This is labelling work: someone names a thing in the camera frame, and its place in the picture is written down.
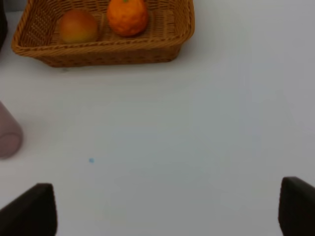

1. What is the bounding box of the orange tangerine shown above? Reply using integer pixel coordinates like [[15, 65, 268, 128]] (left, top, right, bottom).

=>
[[107, 0, 149, 37]]

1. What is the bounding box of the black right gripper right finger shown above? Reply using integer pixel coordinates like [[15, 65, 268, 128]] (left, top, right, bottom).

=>
[[278, 177, 315, 236]]

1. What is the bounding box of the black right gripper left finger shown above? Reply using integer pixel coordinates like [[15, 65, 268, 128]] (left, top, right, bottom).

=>
[[0, 183, 58, 236]]

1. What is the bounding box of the red yellow peach fruit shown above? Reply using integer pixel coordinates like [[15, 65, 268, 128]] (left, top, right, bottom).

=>
[[59, 9, 98, 44]]

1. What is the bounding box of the dark brown wicker basket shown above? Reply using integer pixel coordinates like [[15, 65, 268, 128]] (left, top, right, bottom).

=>
[[0, 0, 8, 50]]

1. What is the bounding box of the translucent purple plastic cup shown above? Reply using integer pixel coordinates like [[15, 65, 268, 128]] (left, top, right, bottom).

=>
[[0, 103, 23, 159]]

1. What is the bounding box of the light orange wicker basket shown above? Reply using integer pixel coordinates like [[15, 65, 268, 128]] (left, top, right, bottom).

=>
[[11, 0, 195, 67]]

